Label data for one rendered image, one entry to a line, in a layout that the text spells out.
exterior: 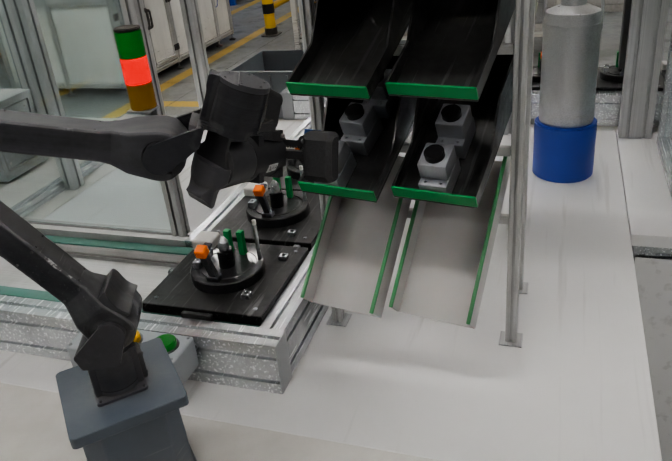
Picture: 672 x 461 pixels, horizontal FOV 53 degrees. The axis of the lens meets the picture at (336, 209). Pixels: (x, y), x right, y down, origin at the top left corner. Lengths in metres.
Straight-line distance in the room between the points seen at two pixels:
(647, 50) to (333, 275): 1.27
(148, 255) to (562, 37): 1.09
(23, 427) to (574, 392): 0.91
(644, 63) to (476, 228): 1.11
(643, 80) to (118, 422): 1.70
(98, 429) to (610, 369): 0.80
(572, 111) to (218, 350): 1.07
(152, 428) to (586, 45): 1.31
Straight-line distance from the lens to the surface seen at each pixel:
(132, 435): 0.93
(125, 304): 0.86
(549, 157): 1.83
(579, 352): 1.26
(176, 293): 1.28
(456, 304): 1.08
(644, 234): 1.64
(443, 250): 1.11
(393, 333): 1.28
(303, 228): 1.42
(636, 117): 2.16
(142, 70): 1.34
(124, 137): 0.75
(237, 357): 1.16
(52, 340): 1.38
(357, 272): 1.13
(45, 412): 1.29
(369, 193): 1.00
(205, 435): 1.14
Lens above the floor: 1.63
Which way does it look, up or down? 26 degrees down
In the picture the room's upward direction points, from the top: 6 degrees counter-clockwise
